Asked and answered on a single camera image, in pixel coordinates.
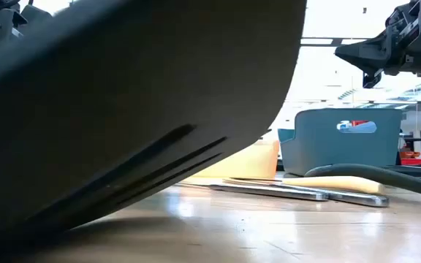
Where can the black ladle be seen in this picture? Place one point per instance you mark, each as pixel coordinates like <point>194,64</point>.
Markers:
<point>397,177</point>

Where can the blue-grey plastic bin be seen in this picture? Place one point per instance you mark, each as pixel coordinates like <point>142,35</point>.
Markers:
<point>316,153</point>

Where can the red plastic crate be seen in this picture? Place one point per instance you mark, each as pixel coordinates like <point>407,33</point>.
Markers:
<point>413,160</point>

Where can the steel table knife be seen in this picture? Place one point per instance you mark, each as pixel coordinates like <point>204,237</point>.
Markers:
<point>269,190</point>
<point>360,199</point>

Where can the orange plastic tray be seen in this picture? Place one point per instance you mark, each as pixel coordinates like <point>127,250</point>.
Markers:
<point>247,160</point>

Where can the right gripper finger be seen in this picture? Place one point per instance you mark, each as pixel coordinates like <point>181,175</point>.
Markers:
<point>367,55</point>
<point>372,79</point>

